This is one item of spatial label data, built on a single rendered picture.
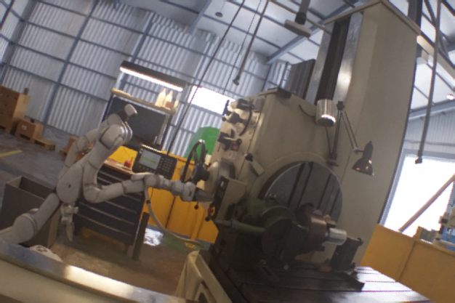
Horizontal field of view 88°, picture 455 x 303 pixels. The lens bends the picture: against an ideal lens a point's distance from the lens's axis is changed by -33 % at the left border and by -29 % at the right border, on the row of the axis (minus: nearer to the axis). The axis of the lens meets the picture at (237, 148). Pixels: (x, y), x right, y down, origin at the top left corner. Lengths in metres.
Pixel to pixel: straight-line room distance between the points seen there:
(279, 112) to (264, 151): 0.23
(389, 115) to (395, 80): 0.30
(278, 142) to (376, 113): 0.83
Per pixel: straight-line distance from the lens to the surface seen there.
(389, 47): 2.51
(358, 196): 2.21
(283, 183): 1.72
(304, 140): 1.87
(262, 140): 1.76
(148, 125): 3.76
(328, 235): 1.65
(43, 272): 1.32
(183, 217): 4.65
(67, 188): 1.73
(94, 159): 1.49
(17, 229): 1.96
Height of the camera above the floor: 1.41
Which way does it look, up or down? 3 degrees up
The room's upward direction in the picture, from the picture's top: 19 degrees clockwise
